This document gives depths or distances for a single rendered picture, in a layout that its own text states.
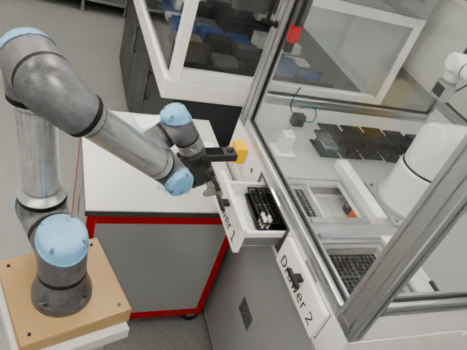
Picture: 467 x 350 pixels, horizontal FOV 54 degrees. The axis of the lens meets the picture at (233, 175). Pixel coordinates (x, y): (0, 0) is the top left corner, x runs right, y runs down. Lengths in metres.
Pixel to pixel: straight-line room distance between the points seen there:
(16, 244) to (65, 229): 1.36
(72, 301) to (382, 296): 0.75
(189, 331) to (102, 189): 0.90
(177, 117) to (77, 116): 0.38
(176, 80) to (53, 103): 1.29
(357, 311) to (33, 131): 0.87
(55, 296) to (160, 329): 1.08
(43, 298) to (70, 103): 0.55
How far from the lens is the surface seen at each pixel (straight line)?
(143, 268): 1.88
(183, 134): 1.25
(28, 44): 0.98
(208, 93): 2.21
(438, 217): 1.02
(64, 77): 0.91
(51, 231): 1.15
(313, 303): 1.36
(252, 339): 1.78
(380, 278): 1.15
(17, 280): 1.36
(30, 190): 1.18
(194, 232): 1.77
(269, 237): 1.51
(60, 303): 1.25
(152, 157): 1.06
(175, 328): 2.27
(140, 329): 2.24
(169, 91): 2.16
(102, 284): 1.34
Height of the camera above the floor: 1.87
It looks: 36 degrees down
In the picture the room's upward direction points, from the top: 21 degrees clockwise
